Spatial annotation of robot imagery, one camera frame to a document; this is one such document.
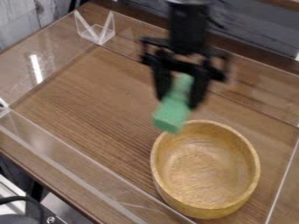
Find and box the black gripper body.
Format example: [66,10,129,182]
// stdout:
[139,3,229,81]

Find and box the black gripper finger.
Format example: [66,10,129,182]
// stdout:
[188,62,210,109]
[152,52,172,101]

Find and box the green rectangular block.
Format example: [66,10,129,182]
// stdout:
[152,73,193,134]

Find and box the light wooden bowl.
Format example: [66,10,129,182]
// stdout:
[150,120,260,220]

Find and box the clear acrylic enclosure wall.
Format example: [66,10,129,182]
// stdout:
[0,16,299,224]

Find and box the black metal bracket with bolt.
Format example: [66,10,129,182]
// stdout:
[23,202,67,224]

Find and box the black cable lower left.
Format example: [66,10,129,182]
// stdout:
[0,195,42,224]

